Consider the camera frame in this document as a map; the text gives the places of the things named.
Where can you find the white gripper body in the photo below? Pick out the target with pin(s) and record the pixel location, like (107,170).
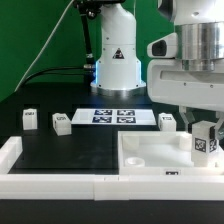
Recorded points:
(168,83)

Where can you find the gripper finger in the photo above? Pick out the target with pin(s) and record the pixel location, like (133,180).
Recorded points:
(187,116)
(219,127)

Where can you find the white square tabletop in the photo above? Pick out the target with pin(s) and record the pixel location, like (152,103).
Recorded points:
(161,153)

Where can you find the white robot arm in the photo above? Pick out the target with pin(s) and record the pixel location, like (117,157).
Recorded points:
(186,67)

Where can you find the white sheet with tags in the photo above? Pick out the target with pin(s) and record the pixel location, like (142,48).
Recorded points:
(84,116)

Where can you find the white U-shaped obstacle fence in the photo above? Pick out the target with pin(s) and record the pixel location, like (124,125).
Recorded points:
(101,187)

